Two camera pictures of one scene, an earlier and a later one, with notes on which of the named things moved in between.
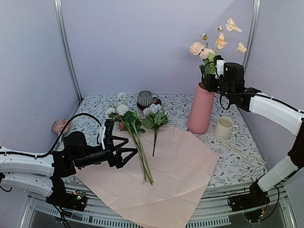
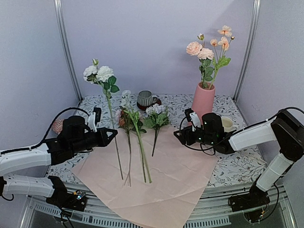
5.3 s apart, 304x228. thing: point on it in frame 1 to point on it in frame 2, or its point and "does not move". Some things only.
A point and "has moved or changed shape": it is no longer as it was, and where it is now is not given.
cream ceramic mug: x=224 y=127 does not move
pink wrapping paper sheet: x=177 y=166 does not move
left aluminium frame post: x=59 y=11 does not move
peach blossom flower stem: x=221 y=42 has moved or changed shape
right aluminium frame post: x=251 y=36 does not move
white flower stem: x=121 y=110 to x=104 y=75
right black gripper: x=210 y=84 to x=187 y=130
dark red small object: x=158 y=102 does not move
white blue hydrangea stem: x=155 y=117 does not move
